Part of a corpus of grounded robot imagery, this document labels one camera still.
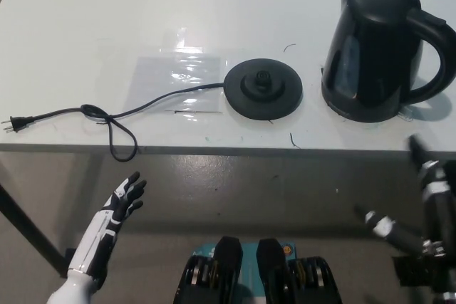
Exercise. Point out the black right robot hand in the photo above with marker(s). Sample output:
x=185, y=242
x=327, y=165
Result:
x=438, y=211

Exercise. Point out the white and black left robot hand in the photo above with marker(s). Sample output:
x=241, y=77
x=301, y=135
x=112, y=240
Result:
x=94, y=236

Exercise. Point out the black electric kettle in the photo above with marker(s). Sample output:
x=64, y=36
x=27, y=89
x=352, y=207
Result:
x=370, y=51

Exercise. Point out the black robot legs with teal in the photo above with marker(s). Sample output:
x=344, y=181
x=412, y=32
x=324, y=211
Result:
x=228, y=275

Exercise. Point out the black round kettle base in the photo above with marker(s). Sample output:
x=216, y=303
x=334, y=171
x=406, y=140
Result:
x=263, y=99

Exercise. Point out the black table leg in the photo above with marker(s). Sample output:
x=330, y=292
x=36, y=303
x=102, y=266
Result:
x=32, y=227

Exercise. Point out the black floor pad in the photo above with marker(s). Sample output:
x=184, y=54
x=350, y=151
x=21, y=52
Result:
x=406, y=270

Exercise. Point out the clear plastic sheet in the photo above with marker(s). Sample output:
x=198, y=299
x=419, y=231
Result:
x=171, y=69

